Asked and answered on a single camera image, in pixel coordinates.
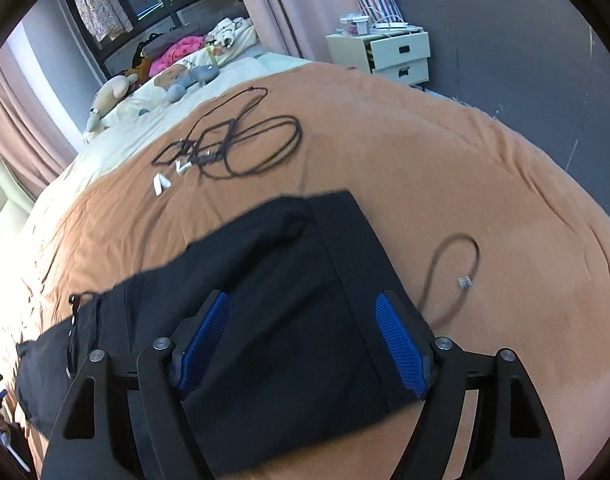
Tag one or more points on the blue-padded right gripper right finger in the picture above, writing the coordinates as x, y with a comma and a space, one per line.
409, 341

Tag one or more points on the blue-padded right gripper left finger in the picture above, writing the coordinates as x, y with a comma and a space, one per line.
195, 342

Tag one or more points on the black pants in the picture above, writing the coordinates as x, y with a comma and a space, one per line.
301, 361

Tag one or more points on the orange-brown blanket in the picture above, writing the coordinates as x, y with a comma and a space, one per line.
519, 252

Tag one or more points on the cream bed sheet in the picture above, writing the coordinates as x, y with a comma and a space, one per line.
142, 119

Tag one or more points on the grey and brown plush toy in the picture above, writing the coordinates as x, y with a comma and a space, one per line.
178, 79

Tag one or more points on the beige plush toy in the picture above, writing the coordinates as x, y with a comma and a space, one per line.
107, 97

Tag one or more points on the pink curtain left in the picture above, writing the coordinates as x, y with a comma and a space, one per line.
31, 144

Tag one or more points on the pink curtain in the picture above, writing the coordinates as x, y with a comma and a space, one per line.
298, 27
31, 144

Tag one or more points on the white bedside drawer cabinet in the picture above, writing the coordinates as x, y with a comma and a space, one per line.
402, 57

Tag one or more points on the pink garment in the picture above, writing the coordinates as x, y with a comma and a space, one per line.
176, 52

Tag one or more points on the white patterned cloth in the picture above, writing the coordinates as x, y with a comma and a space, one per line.
230, 38

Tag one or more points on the floral hanging garment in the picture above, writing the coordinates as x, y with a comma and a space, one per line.
104, 19

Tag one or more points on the pink curtain right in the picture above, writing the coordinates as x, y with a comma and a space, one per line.
298, 27

